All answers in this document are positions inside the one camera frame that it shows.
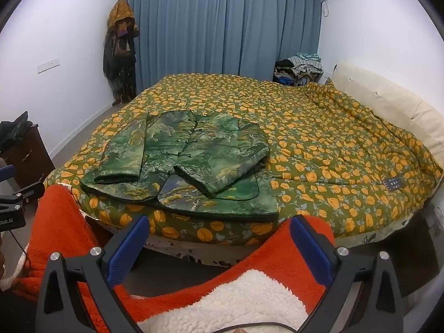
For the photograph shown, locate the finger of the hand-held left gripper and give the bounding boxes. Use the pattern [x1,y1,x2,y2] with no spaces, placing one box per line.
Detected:
[0,181,46,212]

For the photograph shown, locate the green landscape print padded jacket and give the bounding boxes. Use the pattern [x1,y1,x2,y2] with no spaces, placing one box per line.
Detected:
[80,110,280,220]

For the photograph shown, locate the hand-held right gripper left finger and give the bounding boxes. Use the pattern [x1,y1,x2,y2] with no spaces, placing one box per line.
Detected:
[36,215,150,333]

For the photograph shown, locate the grey quilt label patch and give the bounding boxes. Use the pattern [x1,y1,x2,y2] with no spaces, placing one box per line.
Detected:
[383,176,405,191]

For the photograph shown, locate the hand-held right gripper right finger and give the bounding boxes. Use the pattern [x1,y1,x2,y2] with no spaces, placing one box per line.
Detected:
[289,215,405,333]

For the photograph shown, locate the green quilt with orange flowers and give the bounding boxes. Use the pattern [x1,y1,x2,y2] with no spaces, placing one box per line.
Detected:
[43,73,444,247]

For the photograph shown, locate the pile of folded clothes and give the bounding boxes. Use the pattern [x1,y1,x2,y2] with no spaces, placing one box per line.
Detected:
[273,53,324,87]

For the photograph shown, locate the white wall switch panel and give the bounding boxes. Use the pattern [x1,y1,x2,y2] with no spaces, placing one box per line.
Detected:
[36,57,60,74]

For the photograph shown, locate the dark clothes on coat rack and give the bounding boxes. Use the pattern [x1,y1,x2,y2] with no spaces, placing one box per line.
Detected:
[103,0,140,106]

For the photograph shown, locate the white bed frame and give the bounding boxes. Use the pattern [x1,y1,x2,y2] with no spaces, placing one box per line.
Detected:
[80,201,444,299]

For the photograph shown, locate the blue curtain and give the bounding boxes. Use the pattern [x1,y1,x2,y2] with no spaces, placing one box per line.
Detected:
[122,0,323,94]

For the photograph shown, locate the dark cloth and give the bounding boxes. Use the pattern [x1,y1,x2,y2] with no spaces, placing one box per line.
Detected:
[0,111,33,153]

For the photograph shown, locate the dark wooden cabinet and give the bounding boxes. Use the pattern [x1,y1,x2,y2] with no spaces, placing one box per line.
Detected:
[0,123,56,209]

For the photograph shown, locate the orange and white fleece robe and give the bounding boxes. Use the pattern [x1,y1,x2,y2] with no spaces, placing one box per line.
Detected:
[0,184,335,333]

